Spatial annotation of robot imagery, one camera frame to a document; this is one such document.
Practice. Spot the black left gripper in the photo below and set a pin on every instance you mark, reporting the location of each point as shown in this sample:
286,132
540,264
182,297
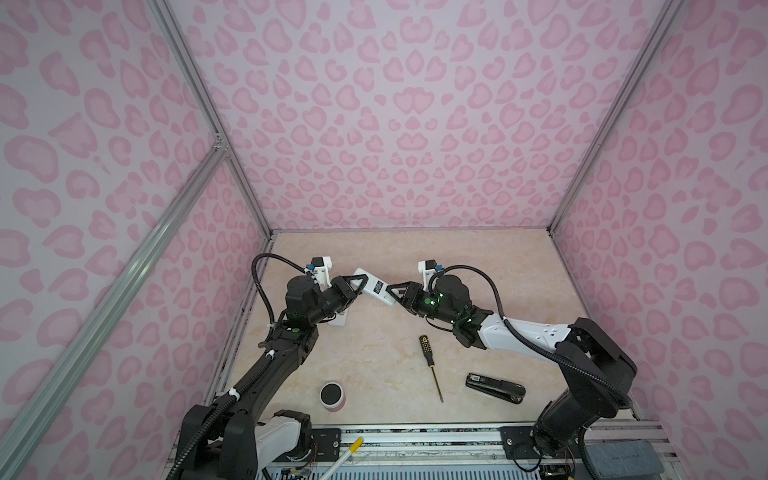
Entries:
341,287

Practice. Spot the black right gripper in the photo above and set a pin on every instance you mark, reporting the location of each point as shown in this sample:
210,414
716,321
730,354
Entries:
411,296

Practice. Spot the red and white remote control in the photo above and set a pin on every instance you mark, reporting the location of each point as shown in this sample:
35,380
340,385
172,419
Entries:
375,287

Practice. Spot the black yellow handled screwdriver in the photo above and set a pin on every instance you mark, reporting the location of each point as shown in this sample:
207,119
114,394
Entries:
429,357

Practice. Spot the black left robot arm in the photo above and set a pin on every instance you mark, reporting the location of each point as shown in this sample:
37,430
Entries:
225,440

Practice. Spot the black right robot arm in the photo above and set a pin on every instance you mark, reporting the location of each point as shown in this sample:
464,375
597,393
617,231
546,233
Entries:
597,372

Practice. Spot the white remote control left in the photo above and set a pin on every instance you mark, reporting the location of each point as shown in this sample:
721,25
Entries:
339,320

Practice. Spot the pink black tape roll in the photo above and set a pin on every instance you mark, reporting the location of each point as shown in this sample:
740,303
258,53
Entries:
332,396

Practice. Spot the black stapler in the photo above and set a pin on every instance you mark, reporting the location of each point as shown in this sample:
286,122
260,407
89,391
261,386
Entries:
501,389

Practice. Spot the yellow capped white marker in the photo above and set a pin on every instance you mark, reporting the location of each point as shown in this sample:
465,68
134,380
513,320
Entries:
341,452

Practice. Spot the grey cloth pad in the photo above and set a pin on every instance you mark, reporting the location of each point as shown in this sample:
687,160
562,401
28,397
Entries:
635,459

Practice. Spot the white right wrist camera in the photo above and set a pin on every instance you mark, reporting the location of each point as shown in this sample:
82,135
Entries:
428,269

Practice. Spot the aluminium frame strut left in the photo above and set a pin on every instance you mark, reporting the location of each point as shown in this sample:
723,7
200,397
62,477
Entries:
125,242

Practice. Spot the aluminium frame strut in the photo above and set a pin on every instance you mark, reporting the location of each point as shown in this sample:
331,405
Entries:
125,242
662,28

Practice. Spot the aluminium frame strut right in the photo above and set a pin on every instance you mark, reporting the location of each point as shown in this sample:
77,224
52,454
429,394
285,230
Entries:
662,28

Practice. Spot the aluminium rail base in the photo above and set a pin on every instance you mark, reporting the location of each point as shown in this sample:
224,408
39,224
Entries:
424,451

